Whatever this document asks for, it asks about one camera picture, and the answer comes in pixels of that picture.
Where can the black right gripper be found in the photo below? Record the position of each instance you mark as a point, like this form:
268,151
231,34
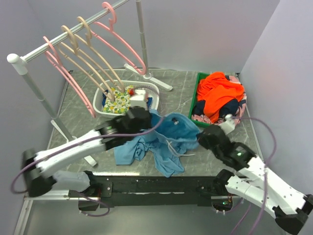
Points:
201,139

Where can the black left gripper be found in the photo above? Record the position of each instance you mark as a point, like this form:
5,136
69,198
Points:
148,122

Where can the light blue shorts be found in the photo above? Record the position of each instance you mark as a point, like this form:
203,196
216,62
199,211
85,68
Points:
176,135

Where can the pink hanger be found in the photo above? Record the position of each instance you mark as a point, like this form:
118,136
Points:
122,41
55,60

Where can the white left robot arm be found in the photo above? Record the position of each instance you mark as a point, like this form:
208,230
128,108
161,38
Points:
42,170

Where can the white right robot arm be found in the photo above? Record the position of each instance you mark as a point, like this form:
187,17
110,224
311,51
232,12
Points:
259,185

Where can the beige hanger left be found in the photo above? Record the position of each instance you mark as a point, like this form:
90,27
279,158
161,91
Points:
74,44

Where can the lemon print cloth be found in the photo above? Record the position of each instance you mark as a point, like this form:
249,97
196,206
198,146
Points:
122,101

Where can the navy pink floral garment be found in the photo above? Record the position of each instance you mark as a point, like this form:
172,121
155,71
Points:
229,108

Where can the white plastic laundry basket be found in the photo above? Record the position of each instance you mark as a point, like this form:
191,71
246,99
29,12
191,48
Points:
153,96

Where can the orange garment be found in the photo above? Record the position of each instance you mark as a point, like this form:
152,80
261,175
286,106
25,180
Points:
217,89

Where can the green plastic tray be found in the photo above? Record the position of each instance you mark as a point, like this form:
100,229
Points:
200,76

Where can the white metal clothes rack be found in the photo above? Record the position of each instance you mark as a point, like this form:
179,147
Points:
20,62

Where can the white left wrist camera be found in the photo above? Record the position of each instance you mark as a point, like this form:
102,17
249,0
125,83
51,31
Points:
139,99

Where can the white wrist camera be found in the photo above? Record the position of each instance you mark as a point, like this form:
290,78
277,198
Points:
139,99
228,125

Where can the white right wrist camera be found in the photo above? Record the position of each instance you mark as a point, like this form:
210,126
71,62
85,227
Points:
228,125

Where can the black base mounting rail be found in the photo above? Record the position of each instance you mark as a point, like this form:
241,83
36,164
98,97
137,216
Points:
116,191

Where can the aluminium frame rail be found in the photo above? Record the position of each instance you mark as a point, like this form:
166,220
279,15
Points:
51,195

